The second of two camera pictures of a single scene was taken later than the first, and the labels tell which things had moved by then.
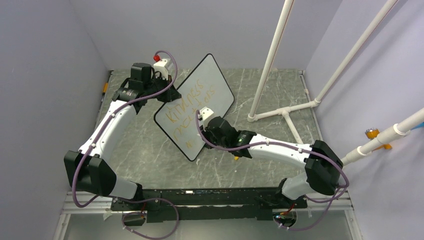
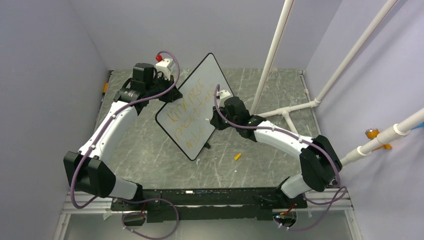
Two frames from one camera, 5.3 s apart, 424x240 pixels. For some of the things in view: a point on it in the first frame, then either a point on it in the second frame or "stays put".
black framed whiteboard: [205, 86] stays put
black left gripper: [170, 95] stays put
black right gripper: [206, 132] to [216, 122]
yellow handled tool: [105, 87] stays put
